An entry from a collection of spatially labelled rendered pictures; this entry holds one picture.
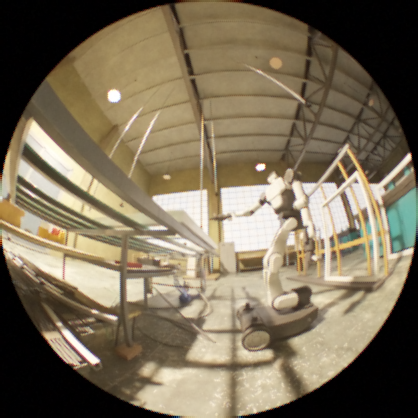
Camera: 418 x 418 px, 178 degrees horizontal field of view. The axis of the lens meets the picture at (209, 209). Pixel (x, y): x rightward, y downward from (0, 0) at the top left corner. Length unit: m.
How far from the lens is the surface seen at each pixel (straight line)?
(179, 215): 0.71
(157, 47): 8.06
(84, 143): 0.30
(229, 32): 7.90
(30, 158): 0.52
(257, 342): 1.04
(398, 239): 3.56
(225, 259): 8.33
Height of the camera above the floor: 0.66
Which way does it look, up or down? 23 degrees up
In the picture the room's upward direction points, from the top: 1 degrees counter-clockwise
